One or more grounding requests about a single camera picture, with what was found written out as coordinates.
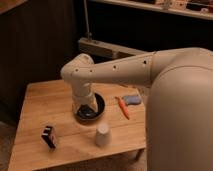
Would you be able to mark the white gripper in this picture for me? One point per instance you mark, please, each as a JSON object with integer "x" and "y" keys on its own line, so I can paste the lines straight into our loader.
{"x": 84, "y": 100}

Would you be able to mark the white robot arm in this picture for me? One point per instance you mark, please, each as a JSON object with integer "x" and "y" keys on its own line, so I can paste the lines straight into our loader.
{"x": 179, "y": 108}

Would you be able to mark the black bowl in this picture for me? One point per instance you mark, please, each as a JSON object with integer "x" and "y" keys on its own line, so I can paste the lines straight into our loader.
{"x": 98, "y": 108}

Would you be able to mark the orange carrot toy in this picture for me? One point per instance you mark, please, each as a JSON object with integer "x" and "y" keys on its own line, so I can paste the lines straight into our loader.
{"x": 123, "y": 107}

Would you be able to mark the wooden table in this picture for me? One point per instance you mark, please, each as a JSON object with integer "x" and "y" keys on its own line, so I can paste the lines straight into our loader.
{"x": 49, "y": 104}

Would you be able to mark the metal pole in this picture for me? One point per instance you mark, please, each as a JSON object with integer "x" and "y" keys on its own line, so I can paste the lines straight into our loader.
{"x": 88, "y": 33}

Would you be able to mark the white shelf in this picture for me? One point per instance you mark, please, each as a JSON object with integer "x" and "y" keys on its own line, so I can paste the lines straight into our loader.
{"x": 163, "y": 8}

